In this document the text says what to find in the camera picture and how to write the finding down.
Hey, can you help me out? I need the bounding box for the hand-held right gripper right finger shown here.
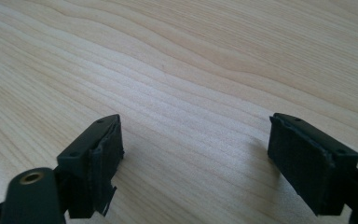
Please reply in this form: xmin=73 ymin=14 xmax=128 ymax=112
xmin=267 ymin=112 xmax=358 ymax=217

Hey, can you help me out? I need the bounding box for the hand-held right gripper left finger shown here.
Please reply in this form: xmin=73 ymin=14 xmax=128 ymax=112
xmin=56 ymin=113 xmax=125 ymax=219

